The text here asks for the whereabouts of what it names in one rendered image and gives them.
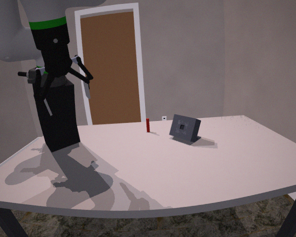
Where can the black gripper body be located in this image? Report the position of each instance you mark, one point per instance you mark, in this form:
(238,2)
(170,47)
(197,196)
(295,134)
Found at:
(56,59)

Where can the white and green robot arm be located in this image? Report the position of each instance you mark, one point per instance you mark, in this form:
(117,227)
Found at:
(48,29)

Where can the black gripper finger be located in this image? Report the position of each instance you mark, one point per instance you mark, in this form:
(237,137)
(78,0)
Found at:
(50,78)
(86,80)

